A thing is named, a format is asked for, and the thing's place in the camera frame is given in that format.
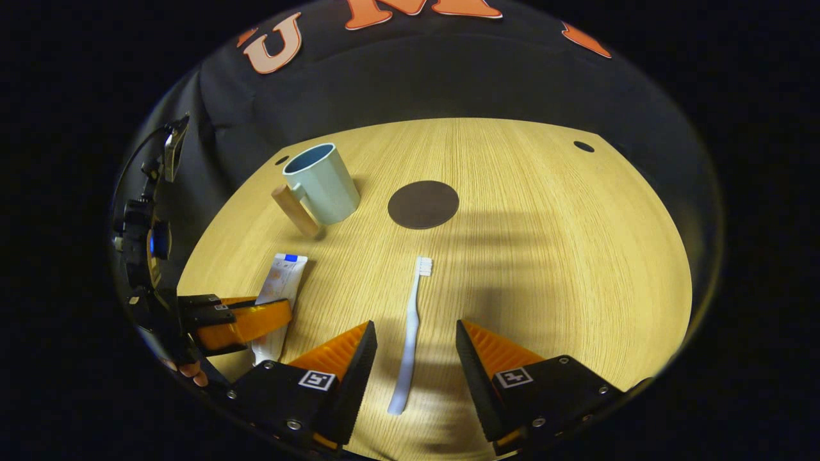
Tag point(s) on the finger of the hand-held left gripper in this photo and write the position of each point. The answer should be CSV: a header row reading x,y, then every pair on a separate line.
x,y
250,323
205,299

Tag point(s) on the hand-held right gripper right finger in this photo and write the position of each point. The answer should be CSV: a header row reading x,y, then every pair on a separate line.
x,y
477,384

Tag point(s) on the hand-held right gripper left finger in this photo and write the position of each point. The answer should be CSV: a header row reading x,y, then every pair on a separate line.
x,y
355,384

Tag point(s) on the white toothpaste tube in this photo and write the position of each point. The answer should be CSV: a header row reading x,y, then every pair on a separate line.
x,y
285,278

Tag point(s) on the white toothbrush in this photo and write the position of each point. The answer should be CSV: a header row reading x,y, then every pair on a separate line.
x,y
413,320

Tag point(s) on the dark round coaster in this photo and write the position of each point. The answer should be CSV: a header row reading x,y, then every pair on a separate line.
x,y
423,205

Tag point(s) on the wooden desktop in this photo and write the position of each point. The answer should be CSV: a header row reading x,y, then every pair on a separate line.
x,y
544,256

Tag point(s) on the black backdrop cloth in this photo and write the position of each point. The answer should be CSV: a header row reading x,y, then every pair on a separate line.
x,y
448,77

